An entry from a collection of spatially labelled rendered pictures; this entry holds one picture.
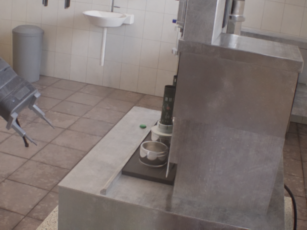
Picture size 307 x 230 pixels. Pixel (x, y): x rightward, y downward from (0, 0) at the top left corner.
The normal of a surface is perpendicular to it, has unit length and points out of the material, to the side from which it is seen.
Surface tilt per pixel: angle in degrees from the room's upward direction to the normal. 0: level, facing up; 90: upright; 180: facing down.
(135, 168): 0
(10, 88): 39
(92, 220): 90
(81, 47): 90
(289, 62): 90
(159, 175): 0
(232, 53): 90
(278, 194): 0
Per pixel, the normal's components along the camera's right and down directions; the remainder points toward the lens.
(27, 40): 0.22, 0.39
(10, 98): 0.43, -0.48
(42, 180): 0.11, -0.94
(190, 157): -0.26, 0.29
